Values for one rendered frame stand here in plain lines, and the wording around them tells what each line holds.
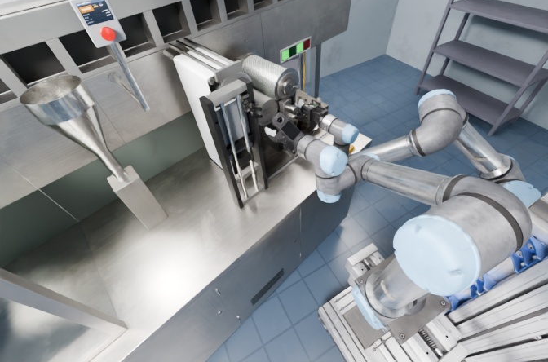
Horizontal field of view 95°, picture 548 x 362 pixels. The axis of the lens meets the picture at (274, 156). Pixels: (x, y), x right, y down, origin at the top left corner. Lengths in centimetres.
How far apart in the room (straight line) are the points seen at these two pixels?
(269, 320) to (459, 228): 153
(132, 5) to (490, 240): 113
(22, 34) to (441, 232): 112
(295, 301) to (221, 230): 95
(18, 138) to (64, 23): 40
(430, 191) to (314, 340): 138
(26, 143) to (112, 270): 53
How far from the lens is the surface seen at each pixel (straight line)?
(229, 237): 107
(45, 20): 106
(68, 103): 82
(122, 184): 103
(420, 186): 66
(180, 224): 117
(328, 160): 70
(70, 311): 88
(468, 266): 48
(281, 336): 185
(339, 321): 165
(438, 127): 94
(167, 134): 130
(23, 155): 120
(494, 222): 52
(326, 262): 197
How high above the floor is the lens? 183
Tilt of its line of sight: 46 degrees down
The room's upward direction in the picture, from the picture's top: 6 degrees counter-clockwise
